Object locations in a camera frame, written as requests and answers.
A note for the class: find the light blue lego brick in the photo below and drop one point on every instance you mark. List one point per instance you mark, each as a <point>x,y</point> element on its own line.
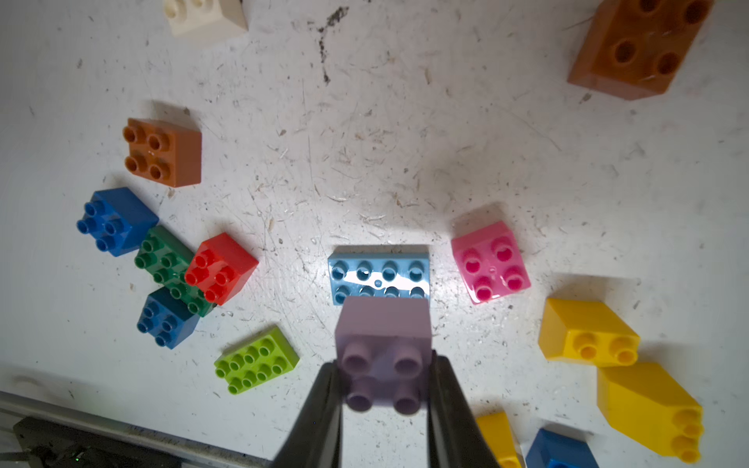
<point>379,272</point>

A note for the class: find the orange lego brick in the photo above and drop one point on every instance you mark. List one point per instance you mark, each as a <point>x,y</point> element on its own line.
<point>634,48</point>
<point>163,152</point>

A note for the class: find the yellow lego brick upper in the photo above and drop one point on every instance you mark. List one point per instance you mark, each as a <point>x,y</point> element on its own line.
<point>586,333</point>

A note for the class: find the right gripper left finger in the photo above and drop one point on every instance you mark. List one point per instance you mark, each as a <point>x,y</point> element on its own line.
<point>315,440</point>

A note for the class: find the blue lego brick upper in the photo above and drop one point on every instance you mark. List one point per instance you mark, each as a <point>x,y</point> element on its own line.
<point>118,220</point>

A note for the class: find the cream lego brick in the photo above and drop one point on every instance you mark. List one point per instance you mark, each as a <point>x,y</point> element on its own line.
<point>205,22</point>

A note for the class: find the purple lego brick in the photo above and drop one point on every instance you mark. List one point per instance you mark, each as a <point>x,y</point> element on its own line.
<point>384,350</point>

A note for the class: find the pink lego brick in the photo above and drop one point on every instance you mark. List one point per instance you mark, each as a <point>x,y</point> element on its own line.
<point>490,263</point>

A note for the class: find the yellow lego brick lower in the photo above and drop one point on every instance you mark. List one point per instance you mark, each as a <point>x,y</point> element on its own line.
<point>498,435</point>

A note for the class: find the yellow lego brick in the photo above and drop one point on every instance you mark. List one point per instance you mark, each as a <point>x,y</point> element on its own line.
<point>498,435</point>
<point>645,403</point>
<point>586,333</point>

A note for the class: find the blue lego brick left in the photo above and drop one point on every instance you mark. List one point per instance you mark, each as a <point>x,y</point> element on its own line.
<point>168,320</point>

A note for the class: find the lime green lego brick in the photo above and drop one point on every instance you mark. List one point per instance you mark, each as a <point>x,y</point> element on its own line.
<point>256,362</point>

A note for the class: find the dark green lego brick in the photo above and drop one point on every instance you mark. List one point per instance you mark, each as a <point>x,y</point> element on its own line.
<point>166,259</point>

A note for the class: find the blue lego brick lower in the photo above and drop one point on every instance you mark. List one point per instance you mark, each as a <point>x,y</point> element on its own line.
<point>552,450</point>

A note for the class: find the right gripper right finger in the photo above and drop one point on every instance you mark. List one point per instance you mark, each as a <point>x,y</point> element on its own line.
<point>454,438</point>

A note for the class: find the red lego brick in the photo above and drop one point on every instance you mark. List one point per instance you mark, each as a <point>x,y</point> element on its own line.
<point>220,269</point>

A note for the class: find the yellow lego brick right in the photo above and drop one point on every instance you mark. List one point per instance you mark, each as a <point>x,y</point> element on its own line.
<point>645,403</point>

